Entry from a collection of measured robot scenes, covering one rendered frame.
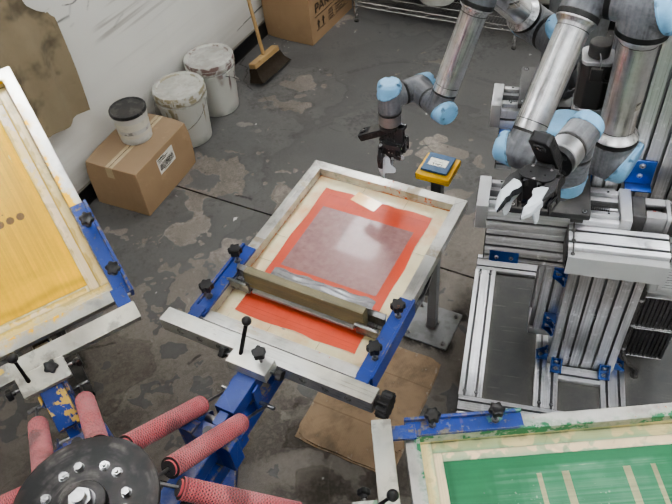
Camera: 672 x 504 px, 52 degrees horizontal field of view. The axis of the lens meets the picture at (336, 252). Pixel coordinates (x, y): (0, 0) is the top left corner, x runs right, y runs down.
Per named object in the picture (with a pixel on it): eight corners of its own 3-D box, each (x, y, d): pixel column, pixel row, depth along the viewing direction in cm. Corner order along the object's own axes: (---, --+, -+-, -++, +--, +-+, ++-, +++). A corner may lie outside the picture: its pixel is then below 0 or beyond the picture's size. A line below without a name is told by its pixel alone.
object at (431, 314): (419, 301, 333) (421, 140, 264) (462, 315, 325) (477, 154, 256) (400, 335, 320) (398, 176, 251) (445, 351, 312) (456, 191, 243)
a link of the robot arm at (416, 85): (444, 103, 220) (414, 114, 217) (425, 86, 227) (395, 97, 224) (445, 81, 214) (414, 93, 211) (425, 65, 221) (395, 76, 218)
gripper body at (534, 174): (548, 218, 139) (575, 184, 145) (549, 183, 134) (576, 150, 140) (513, 207, 143) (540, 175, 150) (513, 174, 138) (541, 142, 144)
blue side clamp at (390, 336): (400, 309, 212) (399, 294, 206) (415, 314, 210) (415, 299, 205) (356, 386, 194) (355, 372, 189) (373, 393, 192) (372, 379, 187)
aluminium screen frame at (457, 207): (316, 167, 259) (315, 159, 256) (467, 208, 238) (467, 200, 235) (195, 322, 213) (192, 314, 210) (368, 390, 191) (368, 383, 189)
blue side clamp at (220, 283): (246, 256, 232) (242, 242, 227) (258, 261, 230) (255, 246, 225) (194, 322, 214) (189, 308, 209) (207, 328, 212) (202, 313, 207)
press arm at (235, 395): (251, 365, 195) (248, 355, 192) (270, 372, 193) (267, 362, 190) (217, 415, 185) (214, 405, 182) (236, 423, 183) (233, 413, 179)
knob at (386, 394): (377, 395, 187) (376, 380, 182) (396, 403, 185) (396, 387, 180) (365, 417, 183) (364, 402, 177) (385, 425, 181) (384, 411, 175)
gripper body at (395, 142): (400, 162, 229) (399, 133, 220) (376, 156, 232) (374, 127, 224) (409, 149, 234) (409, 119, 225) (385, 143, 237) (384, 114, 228)
